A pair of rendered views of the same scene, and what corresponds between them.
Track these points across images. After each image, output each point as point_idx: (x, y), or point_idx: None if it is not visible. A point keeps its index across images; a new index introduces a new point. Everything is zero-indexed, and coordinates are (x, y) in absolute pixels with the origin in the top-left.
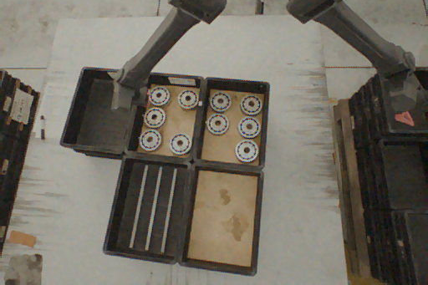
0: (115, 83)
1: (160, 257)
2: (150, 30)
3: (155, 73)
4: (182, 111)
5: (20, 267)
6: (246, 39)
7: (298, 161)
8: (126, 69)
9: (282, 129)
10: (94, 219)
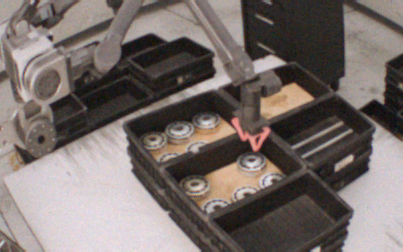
0: (257, 86)
1: (343, 106)
2: None
3: (195, 205)
4: (213, 189)
5: None
6: (63, 219)
7: None
8: (240, 53)
9: None
10: (377, 201)
